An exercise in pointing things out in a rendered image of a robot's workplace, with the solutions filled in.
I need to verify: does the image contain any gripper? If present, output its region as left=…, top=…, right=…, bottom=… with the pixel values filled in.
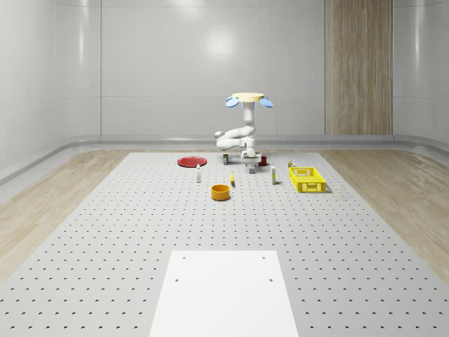
left=240, top=150, right=262, bottom=169

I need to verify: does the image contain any white board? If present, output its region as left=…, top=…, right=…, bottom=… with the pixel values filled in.
left=149, top=250, right=300, bottom=337

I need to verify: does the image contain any red plate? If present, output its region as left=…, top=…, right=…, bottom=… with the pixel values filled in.
left=177, top=156, right=208, bottom=168

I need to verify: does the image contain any yellow basket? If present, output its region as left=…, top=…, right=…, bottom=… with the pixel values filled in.
left=288, top=166, right=327, bottom=194

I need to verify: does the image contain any yellow bowl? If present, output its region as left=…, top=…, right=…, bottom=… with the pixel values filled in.
left=210, top=184, right=231, bottom=201

